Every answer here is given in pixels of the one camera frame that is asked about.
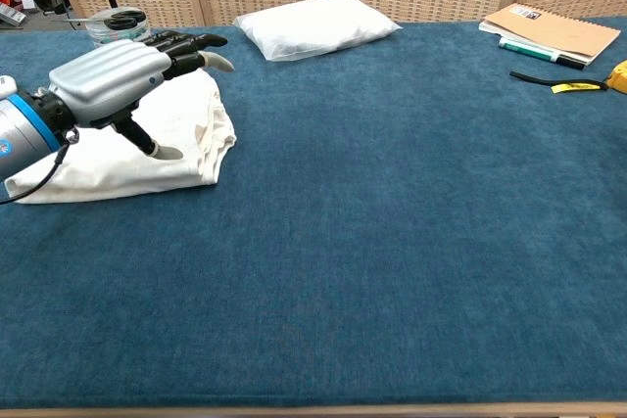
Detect white t-shirt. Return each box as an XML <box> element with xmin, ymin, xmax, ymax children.
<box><xmin>4</xmin><ymin>69</ymin><xmax>239</xmax><ymax>205</ymax></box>

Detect brown spiral notebook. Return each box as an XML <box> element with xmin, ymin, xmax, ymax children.
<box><xmin>478</xmin><ymin>2</ymin><xmax>622</xmax><ymax>67</ymax></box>

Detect clear plastic jar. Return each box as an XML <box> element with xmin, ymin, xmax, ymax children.
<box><xmin>87</xmin><ymin>9</ymin><xmax>151</xmax><ymax>47</ymax></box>

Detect dark teal table mat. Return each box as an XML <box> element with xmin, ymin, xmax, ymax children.
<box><xmin>0</xmin><ymin>16</ymin><xmax>627</xmax><ymax>412</ymax></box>

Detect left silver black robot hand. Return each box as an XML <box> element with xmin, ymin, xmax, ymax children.
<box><xmin>47</xmin><ymin>31</ymin><xmax>236</xmax><ymax>163</ymax></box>

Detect black-handled scissors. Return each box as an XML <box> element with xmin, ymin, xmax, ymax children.
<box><xmin>66</xmin><ymin>10</ymin><xmax>143</xmax><ymax>31</ymax></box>

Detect green white marker pen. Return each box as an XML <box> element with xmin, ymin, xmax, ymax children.
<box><xmin>498</xmin><ymin>36</ymin><xmax>587</xmax><ymax>71</ymax></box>

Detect clear bag with white cloth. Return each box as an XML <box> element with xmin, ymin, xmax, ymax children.
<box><xmin>232</xmin><ymin>0</ymin><xmax>404</xmax><ymax>64</ymax></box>

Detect yellow tape measure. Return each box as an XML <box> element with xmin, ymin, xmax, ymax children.
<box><xmin>508</xmin><ymin>59</ymin><xmax>627</xmax><ymax>95</ymax></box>

